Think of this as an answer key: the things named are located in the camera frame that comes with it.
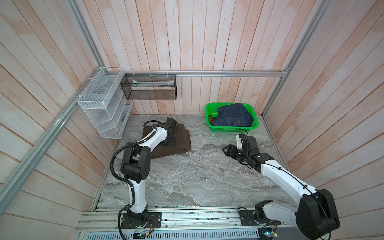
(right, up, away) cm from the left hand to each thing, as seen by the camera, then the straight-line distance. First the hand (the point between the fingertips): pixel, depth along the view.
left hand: (165, 145), depth 96 cm
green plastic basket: (+34, +26, +22) cm, 48 cm away
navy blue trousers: (+50, +22, +18) cm, 57 cm away
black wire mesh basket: (-13, +41, +8) cm, 44 cm away
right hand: (+37, -1, -10) cm, 38 cm away
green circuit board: (+53, -40, -24) cm, 71 cm away
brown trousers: (+12, +1, +5) cm, 13 cm away
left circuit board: (-9, -40, -25) cm, 48 cm away
